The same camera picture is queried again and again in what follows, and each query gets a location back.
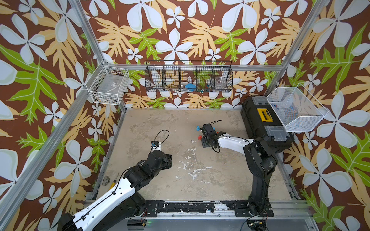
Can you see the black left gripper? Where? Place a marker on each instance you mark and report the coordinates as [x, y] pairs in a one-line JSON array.
[[167, 160]]

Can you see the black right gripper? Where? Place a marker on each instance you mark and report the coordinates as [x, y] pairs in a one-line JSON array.
[[203, 144]]

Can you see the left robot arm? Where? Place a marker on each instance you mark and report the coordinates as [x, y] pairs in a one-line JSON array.
[[121, 201]]

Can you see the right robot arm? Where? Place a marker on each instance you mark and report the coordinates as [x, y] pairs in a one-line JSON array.
[[259, 157]]

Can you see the black toolbox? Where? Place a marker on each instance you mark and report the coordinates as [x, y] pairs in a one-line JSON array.
[[261, 121]]

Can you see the white mesh basket right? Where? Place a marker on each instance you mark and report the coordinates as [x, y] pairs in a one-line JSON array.
[[297, 108]]

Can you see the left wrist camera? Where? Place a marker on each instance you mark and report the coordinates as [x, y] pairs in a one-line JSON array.
[[155, 144]]

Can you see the yellow handled screwdriver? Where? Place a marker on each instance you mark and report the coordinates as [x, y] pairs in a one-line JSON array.
[[115, 181]]

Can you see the black wire basket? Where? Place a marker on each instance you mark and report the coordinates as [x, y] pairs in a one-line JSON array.
[[188, 76]]

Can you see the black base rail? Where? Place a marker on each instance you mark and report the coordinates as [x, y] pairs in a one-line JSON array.
[[239, 208]]

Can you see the white wire basket left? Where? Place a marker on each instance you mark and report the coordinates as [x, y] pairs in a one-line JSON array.
[[107, 84]]

